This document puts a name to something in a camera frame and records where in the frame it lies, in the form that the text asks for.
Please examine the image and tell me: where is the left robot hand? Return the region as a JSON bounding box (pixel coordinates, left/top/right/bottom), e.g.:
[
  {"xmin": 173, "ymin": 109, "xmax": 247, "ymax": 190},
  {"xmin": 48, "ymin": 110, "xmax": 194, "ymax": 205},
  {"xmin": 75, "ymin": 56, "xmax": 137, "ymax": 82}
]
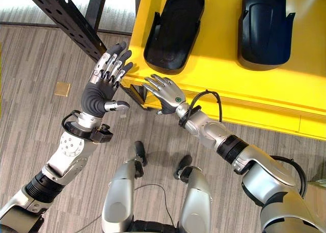
[{"xmin": 80, "ymin": 41, "xmax": 134, "ymax": 118}]

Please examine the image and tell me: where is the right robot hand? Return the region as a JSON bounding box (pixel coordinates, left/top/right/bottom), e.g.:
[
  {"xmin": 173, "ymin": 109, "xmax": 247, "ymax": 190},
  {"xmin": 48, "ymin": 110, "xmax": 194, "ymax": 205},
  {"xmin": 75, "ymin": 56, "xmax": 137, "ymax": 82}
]
[{"xmin": 142, "ymin": 73, "xmax": 187, "ymax": 116}]

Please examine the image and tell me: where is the yellow shelf board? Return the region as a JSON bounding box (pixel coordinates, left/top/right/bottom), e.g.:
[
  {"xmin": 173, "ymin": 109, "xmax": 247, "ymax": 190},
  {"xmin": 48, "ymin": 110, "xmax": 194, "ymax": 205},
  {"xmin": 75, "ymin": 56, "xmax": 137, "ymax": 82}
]
[{"xmin": 124, "ymin": 0, "xmax": 326, "ymax": 142}]

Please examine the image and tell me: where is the black perforated shelf upright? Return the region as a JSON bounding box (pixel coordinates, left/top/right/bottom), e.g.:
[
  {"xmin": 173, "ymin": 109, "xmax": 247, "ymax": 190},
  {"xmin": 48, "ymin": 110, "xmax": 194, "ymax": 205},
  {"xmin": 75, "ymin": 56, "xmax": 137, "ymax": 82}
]
[{"xmin": 20, "ymin": 0, "xmax": 108, "ymax": 63}]

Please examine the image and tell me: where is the brass floor socket plate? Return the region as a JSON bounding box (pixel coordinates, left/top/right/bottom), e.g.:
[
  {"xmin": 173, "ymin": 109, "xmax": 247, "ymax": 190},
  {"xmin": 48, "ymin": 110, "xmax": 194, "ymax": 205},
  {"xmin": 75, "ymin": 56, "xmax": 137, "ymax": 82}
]
[{"xmin": 54, "ymin": 81, "xmax": 71, "ymax": 98}]

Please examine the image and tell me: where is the black sole-shaped part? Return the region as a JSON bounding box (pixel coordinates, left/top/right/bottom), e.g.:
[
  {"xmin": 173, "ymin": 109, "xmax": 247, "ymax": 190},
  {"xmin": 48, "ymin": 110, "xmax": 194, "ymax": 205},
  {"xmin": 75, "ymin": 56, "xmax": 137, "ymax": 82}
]
[
  {"xmin": 143, "ymin": 0, "xmax": 206, "ymax": 75},
  {"xmin": 237, "ymin": 0, "xmax": 296, "ymax": 71}
]

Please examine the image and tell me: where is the left silver robot leg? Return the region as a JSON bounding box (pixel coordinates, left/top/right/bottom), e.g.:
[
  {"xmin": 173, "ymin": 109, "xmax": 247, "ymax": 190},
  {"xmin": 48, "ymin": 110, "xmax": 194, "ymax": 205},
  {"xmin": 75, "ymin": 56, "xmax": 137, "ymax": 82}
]
[{"xmin": 101, "ymin": 140, "xmax": 148, "ymax": 233}]

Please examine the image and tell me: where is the silver robot leg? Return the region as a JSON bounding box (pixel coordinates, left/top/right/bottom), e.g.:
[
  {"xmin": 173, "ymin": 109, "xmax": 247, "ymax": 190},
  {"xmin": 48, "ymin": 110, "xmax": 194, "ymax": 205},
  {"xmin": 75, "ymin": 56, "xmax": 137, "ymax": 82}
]
[
  {"xmin": 173, "ymin": 154, "xmax": 213, "ymax": 233},
  {"xmin": 101, "ymin": 140, "xmax": 148, "ymax": 233}
]

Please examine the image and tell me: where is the right silver robot leg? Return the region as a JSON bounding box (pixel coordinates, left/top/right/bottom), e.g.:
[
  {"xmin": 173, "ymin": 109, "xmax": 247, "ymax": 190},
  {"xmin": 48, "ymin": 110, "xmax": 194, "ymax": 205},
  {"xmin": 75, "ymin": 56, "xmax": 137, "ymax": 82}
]
[{"xmin": 173, "ymin": 154, "xmax": 213, "ymax": 233}]

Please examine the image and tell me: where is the black shelf bracket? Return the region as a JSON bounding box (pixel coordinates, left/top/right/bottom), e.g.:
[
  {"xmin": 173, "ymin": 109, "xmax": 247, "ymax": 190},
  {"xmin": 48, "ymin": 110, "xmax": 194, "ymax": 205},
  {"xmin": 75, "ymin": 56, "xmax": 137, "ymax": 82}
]
[{"xmin": 119, "ymin": 82, "xmax": 150, "ymax": 111}]

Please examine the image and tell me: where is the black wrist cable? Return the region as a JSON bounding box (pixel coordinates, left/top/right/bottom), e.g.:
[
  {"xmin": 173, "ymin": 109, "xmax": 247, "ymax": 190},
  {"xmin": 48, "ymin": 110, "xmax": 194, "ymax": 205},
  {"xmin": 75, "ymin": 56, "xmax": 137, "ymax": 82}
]
[{"xmin": 178, "ymin": 89, "xmax": 223, "ymax": 128}]

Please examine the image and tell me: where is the black wrist camera clamp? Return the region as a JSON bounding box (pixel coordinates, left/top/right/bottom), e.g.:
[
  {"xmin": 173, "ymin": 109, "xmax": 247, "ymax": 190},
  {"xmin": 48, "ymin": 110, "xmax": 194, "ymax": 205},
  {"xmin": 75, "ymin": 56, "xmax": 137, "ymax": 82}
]
[{"xmin": 61, "ymin": 110, "xmax": 114, "ymax": 144}]

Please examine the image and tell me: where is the thin black floor cable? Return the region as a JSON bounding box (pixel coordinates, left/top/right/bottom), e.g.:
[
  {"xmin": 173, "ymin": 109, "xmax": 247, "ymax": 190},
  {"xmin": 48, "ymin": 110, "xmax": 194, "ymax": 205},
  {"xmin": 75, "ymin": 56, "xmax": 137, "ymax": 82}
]
[{"xmin": 134, "ymin": 183, "xmax": 176, "ymax": 227}]

